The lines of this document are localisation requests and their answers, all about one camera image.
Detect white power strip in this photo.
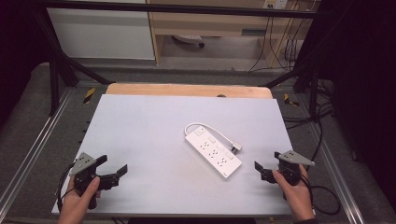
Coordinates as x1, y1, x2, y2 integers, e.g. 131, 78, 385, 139
184, 125, 244, 180

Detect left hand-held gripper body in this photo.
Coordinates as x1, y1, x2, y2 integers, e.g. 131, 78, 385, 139
68, 151, 121, 210

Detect dark curtain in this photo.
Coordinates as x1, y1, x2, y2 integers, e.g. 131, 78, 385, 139
306, 0, 396, 203
0, 0, 52, 129

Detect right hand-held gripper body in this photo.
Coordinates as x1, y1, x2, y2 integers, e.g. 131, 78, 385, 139
261, 149, 316, 188

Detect light wooden desk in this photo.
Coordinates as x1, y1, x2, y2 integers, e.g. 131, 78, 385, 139
145, 0, 314, 67

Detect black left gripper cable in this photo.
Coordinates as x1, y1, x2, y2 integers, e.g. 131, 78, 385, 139
56, 161, 77, 214

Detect black metal frame bar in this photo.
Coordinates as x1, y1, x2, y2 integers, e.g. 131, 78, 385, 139
38, 0, 332, 21

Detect aluminium rail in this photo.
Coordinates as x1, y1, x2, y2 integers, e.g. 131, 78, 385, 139
297, 97, 367, 224
0, 88, 76, 208

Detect black floor cables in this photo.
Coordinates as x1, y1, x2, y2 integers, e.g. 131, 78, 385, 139
282, 78, 335, 164

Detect white power cable with plug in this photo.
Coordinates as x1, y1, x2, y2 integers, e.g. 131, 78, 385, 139
183, 121, 244, 154

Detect wooden table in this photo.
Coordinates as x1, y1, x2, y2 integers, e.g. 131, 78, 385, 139
105, 82, 274, 100

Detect white wall outlet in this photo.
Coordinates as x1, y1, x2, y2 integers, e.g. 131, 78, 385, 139
262, 0, 289, 10

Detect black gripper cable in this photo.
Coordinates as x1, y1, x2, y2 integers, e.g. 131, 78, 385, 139
56, 161, 77, 214
299, 173, 342, 217

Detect person's right hand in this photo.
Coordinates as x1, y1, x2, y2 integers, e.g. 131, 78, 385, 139
271, 163, 316, 223

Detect grey chair base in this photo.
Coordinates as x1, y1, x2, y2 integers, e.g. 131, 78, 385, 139
172, 34, 206, 49

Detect black metal frame stand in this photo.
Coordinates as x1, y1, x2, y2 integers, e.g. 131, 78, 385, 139
263, 60, 322, 118
32, 8, 115, 118

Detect hanging cables behind desk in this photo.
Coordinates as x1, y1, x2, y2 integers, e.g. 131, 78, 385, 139
248, 0, 307, 73

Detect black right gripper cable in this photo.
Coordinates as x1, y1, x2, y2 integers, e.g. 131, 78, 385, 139
299, 173, 342, 217

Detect white cabinet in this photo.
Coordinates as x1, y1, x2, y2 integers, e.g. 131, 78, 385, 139
46, 0, 156, 61

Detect person's left hand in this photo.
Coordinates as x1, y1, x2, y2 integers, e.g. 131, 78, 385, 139
57, 175, 103, 224

